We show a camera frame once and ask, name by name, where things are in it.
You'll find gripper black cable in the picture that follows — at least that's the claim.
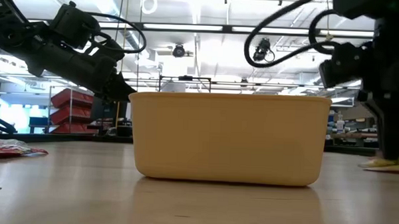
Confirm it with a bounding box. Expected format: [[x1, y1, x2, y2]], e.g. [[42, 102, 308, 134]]
[[84, 11, 148, 56], [242, 0, 344, 72]]

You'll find orange plastic bin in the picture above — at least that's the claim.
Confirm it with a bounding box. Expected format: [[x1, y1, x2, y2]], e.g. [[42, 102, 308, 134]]
[[125, 90, 333, 188]]

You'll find black overhead camera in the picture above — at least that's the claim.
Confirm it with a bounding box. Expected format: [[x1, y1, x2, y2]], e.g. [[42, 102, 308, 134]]
[[172, 43, 187, 58]]

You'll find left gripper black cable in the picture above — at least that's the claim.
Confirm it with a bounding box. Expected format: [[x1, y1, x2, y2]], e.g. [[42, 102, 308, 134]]
[[84, 11, 148, 56]]

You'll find black frame beam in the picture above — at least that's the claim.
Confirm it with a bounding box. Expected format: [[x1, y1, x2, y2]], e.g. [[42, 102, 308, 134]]
[[25, 17, 376, 39]]

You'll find red storage bin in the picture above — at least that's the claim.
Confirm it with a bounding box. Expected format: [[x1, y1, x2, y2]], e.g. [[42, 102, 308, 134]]
[[51, 122, 98, 136], [51, 88, 95, 110], [50, 104, 94, 126]]

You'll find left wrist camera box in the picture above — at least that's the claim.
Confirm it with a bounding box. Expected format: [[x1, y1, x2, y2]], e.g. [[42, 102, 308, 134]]
[[48, 1, 103, 51]]

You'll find black clamp-mounted device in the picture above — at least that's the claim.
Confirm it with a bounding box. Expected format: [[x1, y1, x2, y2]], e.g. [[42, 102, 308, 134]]
[[253, 37, 277, 64]]

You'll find black metal stand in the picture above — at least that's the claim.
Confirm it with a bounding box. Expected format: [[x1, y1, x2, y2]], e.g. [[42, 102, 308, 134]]
[[158, 74, 213, 94]]

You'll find black computer monitor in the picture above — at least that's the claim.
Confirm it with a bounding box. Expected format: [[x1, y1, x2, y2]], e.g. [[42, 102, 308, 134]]
[[90, 98, 131, 124]]

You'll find white container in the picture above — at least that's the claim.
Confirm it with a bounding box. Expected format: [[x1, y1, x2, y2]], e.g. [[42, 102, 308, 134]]
[[160, 82, 187, 94]]

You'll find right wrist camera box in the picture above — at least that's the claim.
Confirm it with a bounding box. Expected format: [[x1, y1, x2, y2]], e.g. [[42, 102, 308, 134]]
[[318, 41, 366, 90]]

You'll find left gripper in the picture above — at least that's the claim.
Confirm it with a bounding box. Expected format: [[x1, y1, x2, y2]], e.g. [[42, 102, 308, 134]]
[[23, 35, 140, 103]]

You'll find clear green candy pack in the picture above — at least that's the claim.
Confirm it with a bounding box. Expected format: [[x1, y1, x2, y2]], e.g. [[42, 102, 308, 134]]
[[0, 136, 29, 148]]

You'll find black aluminium table frame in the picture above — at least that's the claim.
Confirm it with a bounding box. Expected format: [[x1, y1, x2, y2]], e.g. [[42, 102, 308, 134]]
[[0, 130, 380, 157]]

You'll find white cable ring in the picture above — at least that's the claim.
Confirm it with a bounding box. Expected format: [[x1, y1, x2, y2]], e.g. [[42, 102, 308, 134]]
[[141, 0, 158, 15]]

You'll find red Skittles candy pack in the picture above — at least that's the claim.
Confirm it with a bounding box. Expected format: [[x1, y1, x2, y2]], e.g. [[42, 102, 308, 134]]
[[0, 140, 49, 161]]

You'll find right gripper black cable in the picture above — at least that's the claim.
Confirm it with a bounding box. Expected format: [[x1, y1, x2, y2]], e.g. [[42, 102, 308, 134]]
[[242, 0, 344, 72]]

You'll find yellow candy pack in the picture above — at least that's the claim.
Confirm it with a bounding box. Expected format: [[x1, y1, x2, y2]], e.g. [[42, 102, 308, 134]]
[[357, 156, 399, 174]]

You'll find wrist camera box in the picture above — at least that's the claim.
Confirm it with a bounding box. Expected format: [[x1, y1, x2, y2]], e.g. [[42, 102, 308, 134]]
[[318, 41, 366, 90], [48, 1, 103, 51]]

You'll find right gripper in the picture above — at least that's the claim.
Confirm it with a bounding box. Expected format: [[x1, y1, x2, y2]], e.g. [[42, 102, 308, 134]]
[[356, 19, 399, 162]]

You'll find white plastic bottle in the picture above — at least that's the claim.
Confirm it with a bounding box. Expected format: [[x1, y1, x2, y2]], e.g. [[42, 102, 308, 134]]
[[336, 111, 346, 131]]

